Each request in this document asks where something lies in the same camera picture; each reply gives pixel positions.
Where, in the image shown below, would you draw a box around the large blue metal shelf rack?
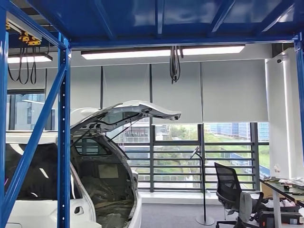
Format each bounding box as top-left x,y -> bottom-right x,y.
0,0 -> 304,228

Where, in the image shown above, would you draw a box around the white car tailgate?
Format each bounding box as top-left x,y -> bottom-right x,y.
70,100 -> 182,134

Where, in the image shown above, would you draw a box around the grey roller blind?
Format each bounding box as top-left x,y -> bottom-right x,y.
46,66 -> 101,109
103,65 -> 151,106
152,63 -> 201,125
202,59 -> 269,124

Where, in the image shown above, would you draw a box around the grey window railing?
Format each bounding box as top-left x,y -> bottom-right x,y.
118,123 -> 270,192

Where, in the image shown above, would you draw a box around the long ceiling light panel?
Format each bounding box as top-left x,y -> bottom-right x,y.
81,44 -> 246,60

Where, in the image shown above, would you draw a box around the white car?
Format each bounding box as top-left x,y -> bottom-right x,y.
5,129 -> 143,228

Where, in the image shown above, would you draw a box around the black floor stand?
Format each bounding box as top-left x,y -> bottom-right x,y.
189,146 -> 215,226

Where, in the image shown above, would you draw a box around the black mesh office chair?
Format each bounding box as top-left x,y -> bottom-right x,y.
214,162 -> 264,228

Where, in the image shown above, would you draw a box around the short ceiling light panel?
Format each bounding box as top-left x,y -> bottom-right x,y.
7,54 -> 53,64

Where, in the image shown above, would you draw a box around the grey cloth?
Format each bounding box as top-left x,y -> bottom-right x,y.
238,192 -> 253,223

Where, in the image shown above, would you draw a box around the cardboard box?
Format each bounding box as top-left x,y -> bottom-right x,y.
260,182 -> 272,199

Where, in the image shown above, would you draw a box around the dark framed window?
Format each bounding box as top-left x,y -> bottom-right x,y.
7,89 -> 57,131

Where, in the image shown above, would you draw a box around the dark desk with white legs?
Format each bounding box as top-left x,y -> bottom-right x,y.
259,178 -> 304,228

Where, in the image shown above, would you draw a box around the black equipment case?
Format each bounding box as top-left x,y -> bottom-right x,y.
257,210 -> 304,226

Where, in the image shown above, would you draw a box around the black hanging cable bundle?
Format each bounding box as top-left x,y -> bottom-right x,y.
169,46 -> 184,85

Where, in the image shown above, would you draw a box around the black hanging strap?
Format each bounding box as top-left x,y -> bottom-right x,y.
100,66 -> 104,110

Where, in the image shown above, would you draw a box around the black hanging cable loops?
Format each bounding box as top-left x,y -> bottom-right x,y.
7,46 -> 51,86

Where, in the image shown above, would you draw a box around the yellow cable trolleys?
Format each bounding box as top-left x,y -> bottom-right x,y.
6,20 -> 42,47

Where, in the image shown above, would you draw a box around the grey ceiling rail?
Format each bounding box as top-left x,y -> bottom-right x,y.
6,12 -> 43,40

